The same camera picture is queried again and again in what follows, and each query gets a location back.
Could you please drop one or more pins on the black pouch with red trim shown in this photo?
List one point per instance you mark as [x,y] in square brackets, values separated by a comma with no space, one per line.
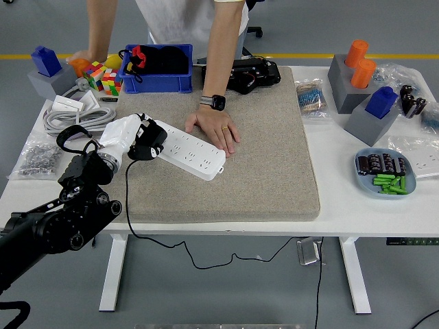
[164,61]

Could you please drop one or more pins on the grey-brown mat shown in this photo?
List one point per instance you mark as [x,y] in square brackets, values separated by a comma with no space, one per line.
[257,164]

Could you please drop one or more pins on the black office chair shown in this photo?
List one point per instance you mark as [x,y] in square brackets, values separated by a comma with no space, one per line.
[254,31]

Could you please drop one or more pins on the blue plastic bin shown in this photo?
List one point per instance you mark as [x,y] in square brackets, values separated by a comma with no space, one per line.
[154,84]

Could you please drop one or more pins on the pile of green cylinders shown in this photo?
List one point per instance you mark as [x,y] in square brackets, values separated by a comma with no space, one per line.
[389,183]

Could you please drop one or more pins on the clear bag of screws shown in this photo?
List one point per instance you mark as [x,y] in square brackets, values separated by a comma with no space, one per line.
[37,157]

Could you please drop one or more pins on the clear socket bag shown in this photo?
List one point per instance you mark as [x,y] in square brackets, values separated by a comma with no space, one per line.
[399,144]

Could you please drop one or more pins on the black capacitor with stripe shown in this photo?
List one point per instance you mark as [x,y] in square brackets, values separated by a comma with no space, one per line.
[374,162]
[387,162]
[363,165]
[400,166]

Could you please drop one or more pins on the white wall socket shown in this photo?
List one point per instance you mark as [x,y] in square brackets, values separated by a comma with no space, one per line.
[423,164]

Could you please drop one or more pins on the grey two-slot block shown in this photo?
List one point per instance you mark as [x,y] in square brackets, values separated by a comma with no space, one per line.
[343,85]

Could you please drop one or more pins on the yellow ball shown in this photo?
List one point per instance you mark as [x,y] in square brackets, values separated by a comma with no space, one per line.
[113,62]

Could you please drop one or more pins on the orange plastic object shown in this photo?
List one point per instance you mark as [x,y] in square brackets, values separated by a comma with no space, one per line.
[79,66]

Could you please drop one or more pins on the grey single-slot block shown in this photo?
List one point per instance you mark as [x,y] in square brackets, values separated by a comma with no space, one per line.
[58,82]
[370,128]

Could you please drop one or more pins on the person's right forearm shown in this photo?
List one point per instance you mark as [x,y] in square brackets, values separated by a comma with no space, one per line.
[101,31]

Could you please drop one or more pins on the person's left hand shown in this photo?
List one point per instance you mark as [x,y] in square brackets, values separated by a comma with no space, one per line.
[214,127]

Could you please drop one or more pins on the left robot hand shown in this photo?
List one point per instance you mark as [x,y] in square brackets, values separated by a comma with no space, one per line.
[120,133]

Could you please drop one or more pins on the white table leg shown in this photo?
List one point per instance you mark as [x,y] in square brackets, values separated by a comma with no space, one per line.
[356,274]
[113,274]

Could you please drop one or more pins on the person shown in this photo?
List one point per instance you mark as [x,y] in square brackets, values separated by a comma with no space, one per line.
[178,20]

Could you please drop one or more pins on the white flat box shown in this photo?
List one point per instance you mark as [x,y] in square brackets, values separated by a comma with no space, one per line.
[68,103]

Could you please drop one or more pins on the crumpled clear plastic bag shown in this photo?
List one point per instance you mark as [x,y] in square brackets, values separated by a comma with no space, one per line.
[394,75]

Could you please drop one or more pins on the blue plastic block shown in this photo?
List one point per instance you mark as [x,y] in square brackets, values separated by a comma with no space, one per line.
[46,61]
[380,103]

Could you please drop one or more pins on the small black flat part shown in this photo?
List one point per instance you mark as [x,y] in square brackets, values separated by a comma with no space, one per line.
[109,99]

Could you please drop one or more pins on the clear bag of resistors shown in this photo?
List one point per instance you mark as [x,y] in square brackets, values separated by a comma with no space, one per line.
[312,99]

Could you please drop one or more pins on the person's left forearm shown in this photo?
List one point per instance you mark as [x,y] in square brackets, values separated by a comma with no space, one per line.
[221,51]

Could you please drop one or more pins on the black desk control panel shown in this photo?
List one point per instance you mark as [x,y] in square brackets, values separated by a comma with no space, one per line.
[411,241]

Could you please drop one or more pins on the white power strip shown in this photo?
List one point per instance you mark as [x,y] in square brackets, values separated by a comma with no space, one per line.
[192,154]

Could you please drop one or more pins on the colourful puzzle cube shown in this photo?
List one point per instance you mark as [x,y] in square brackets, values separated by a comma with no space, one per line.
[93,75]
[111,81]

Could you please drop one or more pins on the clear bag of blue parts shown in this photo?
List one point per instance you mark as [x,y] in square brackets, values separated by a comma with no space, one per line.
[431,118]

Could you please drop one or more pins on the black smartwatch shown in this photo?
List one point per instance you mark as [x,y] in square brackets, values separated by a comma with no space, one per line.
[216,102]

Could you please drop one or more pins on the black mechanical device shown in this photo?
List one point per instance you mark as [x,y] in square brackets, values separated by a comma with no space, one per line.
[260,73]

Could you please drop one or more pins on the large black capacitor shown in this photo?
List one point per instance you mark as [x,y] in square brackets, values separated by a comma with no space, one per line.
[409,105]
[420,106]
[406,91]

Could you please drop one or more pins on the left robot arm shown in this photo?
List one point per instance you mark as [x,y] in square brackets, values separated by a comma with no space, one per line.
[51,226]

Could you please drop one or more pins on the black plug adapter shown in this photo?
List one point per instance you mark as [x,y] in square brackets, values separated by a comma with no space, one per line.
[157,135]

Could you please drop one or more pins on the light blue plate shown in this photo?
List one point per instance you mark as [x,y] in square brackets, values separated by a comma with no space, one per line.
[367,185]

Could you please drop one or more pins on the white square card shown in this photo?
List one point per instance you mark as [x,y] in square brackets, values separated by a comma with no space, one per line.
[90,99]

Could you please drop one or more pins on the orange cylinder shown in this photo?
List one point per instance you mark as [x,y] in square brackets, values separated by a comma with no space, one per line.
[356,53]
[363,73]

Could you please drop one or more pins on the person's right hand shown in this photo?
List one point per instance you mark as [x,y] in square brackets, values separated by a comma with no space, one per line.
[80,55]

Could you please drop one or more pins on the silver metal block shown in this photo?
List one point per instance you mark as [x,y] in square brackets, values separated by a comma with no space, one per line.
[308,252]

